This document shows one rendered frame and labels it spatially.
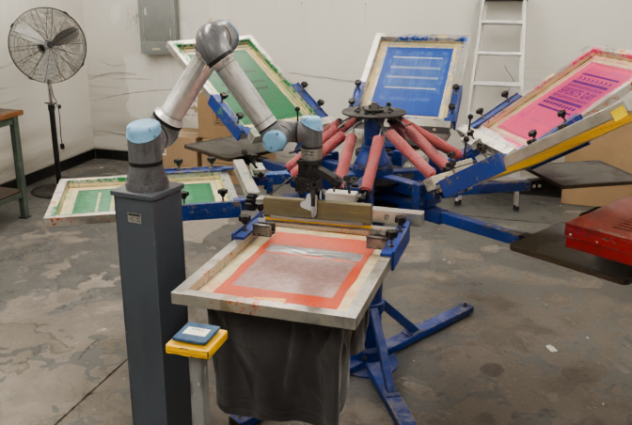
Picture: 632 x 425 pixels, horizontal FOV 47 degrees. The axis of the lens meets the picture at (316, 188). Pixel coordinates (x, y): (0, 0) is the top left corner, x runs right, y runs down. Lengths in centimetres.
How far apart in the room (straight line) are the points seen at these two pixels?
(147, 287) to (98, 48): 544
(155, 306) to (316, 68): 454
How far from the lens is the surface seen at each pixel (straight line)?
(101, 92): 799
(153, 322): 273
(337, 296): 231
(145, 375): 287
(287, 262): 256
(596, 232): 260
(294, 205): 265
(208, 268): 245
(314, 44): 690
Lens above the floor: 193
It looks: 17 degrees down
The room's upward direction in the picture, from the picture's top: straight up
